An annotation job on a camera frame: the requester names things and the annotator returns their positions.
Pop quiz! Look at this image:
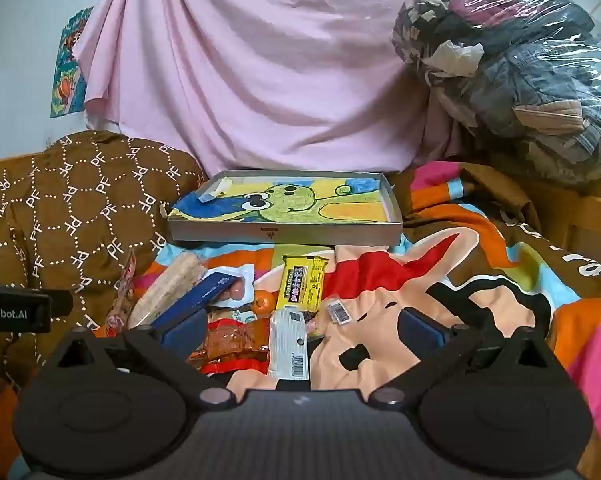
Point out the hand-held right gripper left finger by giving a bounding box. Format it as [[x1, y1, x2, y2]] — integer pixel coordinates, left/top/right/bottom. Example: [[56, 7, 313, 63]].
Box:
[[55, 308, 234, 407]]

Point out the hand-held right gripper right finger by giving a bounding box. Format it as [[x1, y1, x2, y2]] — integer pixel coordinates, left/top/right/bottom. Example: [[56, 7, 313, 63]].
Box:
[[368, 308, 550, 406]]

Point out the dark blue stick packet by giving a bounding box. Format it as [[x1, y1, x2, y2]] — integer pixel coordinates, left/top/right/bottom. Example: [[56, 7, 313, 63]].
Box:
[[150, 270, 241, 329]]

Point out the beige snack bar packet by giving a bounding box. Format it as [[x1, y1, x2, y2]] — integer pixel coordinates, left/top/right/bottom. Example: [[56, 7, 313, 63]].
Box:
[[128, 252, 209, 329]]

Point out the red orange snack packet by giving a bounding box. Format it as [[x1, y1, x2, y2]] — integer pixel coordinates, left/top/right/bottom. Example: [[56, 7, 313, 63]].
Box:
[[188, 310, 272, 376]]

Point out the clear barcode snack packet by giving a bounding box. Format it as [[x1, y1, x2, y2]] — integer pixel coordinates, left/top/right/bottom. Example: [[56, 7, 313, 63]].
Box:
[[311, 295, 354, 336]]

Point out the small orange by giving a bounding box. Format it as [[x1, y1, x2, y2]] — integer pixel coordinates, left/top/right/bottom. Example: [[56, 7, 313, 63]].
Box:
[[250, 291, 278, 316]]

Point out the silver white snack packet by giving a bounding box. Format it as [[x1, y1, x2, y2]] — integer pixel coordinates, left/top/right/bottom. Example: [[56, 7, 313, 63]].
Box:
[[268, 307, 312, 382]]

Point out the yellow snack packet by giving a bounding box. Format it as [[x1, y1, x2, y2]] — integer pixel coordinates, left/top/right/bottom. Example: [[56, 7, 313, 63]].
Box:
[[275, 255, 329, 314]]

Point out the grey cardboard box tray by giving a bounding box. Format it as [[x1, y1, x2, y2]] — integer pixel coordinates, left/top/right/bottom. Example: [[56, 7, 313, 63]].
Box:
[[166, 170, 404, 247]]

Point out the red white snack packet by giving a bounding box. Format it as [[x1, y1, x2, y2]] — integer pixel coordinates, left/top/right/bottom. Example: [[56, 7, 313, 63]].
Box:
[[93, 250, 139, 339]]

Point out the colourful cartoon blanket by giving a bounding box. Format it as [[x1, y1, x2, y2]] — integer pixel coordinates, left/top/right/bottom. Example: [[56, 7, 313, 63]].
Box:
[[0, 160, 601, 480]]

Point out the brown patterned blanket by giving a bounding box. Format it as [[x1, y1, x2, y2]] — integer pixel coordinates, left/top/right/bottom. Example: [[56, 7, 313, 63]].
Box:
[[0, 130, 210, 396]]

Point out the clear plastic bag of clothes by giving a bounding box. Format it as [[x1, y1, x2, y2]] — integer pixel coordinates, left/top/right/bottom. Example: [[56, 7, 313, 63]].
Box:
[[391, 0, 601, 183]]

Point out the pink cloth sheet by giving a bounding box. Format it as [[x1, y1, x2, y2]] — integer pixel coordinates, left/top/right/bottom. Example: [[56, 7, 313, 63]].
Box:
[[73, 0, 521, 177]]

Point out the wooden bed frame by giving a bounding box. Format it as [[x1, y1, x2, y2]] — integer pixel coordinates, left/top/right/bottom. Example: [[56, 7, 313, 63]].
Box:
[[563, 192, 601, 262]]

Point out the colourful wall poster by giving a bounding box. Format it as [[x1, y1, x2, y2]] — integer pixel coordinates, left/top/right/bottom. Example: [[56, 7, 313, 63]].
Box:
[[50, 7, 96, 119]]

